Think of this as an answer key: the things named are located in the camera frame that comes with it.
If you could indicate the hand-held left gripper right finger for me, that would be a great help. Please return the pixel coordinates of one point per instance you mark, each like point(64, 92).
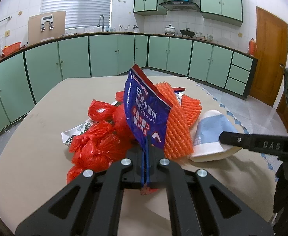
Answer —
point(153, 169)

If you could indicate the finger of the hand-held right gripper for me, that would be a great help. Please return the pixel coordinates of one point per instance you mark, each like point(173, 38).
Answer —
point(257, 143)

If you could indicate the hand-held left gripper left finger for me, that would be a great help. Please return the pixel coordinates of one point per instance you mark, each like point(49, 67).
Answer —
point(137, 169)

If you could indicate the blue white paper cup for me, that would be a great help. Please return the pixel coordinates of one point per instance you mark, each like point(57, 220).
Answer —
point(207, 132)

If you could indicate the dark blue snack packet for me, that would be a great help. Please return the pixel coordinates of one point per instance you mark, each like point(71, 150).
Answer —
point(146, 113)

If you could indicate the large orange foam net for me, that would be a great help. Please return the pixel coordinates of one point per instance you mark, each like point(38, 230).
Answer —
point(178, 132)

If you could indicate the red plastic bag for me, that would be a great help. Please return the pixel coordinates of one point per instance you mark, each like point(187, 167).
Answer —
point(97, 142)

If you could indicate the green drawer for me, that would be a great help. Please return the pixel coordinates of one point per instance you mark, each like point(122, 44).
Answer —
point(236, 86)
point(242, 59)
point(239, 72)

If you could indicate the floral printed wrapper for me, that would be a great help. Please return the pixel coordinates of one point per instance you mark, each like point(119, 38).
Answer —
point(78, 130)

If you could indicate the white red snack packet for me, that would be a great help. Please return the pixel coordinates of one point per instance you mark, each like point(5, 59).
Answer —
point(179, 94)

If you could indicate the orange thermos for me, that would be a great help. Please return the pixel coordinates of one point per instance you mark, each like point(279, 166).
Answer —
point(252, 46)

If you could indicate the glass jar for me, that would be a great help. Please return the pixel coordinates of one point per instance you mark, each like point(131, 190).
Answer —
point(209, 37)
point(198, 35)

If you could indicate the green base cabinets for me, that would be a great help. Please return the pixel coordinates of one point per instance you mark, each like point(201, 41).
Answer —
point(104, 54)

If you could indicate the black wok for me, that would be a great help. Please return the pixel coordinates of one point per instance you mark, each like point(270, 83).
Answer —
point(187, 32)

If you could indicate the white pot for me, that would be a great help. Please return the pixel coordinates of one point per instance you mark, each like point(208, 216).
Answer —
point(170, 29)

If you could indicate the utensil holder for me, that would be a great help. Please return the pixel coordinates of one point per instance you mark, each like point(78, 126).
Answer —
point(124, 28)

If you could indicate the metal faucet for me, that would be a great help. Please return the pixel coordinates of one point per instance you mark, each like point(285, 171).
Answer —
point(102, 22)

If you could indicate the black range hood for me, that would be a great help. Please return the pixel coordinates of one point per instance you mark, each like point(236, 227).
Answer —
point(179, 5)

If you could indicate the wooden board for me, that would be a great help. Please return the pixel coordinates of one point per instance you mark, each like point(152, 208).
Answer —
point(57, 27)

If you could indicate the orange basket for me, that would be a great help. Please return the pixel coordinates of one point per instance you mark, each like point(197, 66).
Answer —
point(11, 49)

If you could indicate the white window blind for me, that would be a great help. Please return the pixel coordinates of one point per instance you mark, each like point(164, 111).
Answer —
point(77, 2)

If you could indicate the white bracket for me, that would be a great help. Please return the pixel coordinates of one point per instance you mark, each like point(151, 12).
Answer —
point(47, 23)

